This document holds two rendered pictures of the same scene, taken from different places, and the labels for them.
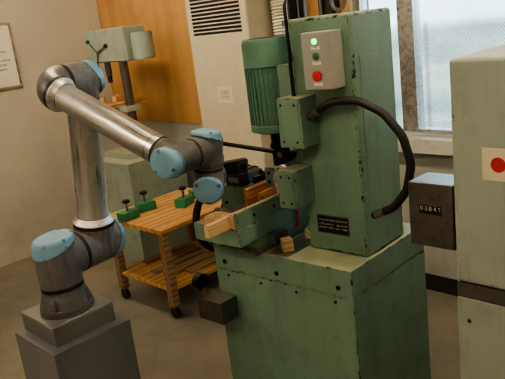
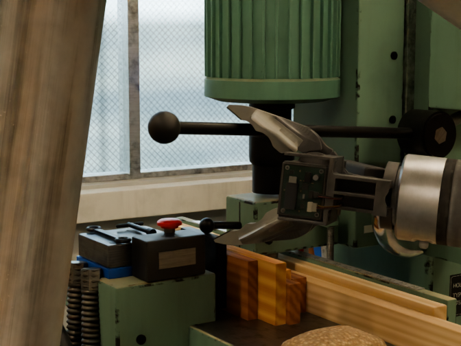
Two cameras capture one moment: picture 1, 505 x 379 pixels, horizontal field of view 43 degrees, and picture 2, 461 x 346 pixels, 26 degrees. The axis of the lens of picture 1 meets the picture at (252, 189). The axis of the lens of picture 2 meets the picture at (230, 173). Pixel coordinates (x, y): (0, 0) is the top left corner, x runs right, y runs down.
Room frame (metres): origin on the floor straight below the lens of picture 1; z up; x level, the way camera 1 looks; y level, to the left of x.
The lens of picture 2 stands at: (1.90, 1.17, 1.25)
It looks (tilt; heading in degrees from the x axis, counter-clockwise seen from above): 8 degrees down; 283
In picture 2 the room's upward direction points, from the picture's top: straight up
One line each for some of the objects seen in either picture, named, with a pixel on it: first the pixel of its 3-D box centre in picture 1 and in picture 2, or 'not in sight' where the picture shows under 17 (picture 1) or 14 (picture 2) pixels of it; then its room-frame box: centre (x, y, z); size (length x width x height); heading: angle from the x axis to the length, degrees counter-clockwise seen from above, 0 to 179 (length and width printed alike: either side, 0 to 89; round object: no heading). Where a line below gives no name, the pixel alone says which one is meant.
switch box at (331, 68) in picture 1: (322, 59); not in sight; (1.82, -0.24, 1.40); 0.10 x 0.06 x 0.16; 46
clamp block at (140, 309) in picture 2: (246, 192); (140, 303); (2.28, 0.02, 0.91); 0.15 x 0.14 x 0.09; 136
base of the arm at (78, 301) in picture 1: (65, 295); not in sight; (2.10, 0.71, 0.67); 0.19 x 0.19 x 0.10
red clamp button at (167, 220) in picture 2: not in sight; (169, 222); (2.24, 0.03, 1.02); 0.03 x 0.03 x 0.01
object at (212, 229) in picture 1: (264, 206); (321, 298); (2.06, -0.03, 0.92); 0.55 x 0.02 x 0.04; 136
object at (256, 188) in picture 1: (265, 192); (234, 277); (2.18, -0.05, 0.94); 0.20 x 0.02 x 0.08; 136
